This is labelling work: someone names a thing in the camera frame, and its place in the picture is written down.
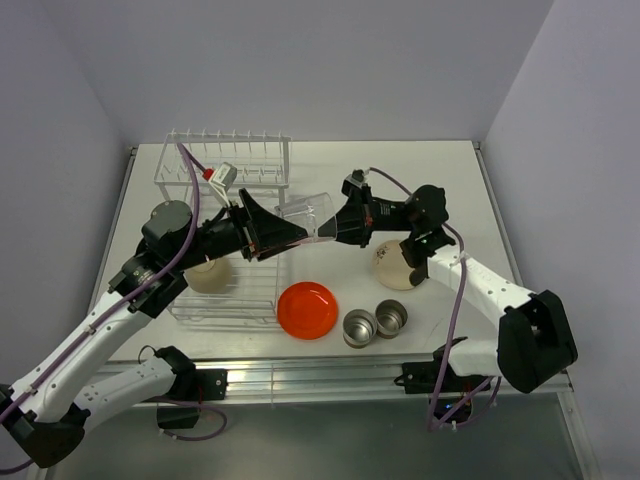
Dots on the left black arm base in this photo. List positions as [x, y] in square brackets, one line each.
[183, 406]

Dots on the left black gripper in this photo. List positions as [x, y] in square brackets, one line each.
[258, 231]

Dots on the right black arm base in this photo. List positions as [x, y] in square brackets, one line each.
[421, 377]

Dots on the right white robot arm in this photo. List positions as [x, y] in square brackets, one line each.
[533, 340]

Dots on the beige plate with black spot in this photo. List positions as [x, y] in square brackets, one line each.
[391, 270]

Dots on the aluminium table rail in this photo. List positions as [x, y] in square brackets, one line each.
[311, 379]

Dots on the floral ceramic bowl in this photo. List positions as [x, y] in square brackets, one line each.
[211, 277]

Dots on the steel cup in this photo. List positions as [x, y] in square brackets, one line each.
[391, 317]
[359, 328]

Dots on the orange plastic plate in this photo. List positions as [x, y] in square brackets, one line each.
[307, 310]

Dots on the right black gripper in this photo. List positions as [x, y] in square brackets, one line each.
[354, 223]

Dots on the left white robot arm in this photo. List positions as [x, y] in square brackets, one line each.
[49, 411]

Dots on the clear plastic cup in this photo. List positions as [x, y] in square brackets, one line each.
[315, 215]

